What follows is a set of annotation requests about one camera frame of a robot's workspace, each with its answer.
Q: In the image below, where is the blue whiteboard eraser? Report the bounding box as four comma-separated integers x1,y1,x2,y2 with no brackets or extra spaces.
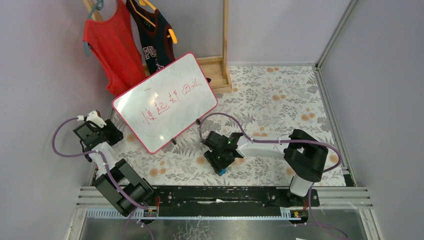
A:
218,168,227,176

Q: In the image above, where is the pink-framed whiteboard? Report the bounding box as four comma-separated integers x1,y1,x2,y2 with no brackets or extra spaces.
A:
112,52,218,154

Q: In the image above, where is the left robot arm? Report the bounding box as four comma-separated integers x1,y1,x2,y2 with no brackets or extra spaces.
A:
73,119,154,217

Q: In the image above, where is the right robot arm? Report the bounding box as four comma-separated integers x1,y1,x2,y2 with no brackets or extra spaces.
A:
201,129,329,207

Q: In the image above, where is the floral patterned table mat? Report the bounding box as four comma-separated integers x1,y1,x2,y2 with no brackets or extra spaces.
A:
111,66,335,186

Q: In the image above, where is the teal clothes hanger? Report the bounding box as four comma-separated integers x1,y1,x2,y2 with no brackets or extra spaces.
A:
83,0,105,57

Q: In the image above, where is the red tank top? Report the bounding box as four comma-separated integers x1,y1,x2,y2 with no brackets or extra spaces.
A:
82,0,147,97

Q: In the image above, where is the dark navy tank top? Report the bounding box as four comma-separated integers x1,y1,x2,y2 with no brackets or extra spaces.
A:
125,0,176,75

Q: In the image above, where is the yellow clothes hanger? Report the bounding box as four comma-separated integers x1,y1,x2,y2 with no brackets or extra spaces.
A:
130,0,178,45

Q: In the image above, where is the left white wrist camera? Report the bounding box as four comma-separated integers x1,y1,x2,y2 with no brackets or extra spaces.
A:
77,110,107,128

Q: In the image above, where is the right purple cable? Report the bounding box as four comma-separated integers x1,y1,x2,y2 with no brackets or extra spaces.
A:
198,112,349,240

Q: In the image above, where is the purple cable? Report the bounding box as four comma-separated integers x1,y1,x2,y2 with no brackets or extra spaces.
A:
198,112,349,240
51,116,157,240

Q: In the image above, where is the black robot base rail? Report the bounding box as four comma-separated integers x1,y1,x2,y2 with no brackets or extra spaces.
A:
144,186,320,218

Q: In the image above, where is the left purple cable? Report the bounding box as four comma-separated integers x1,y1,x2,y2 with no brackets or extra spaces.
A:
51,116,157,240

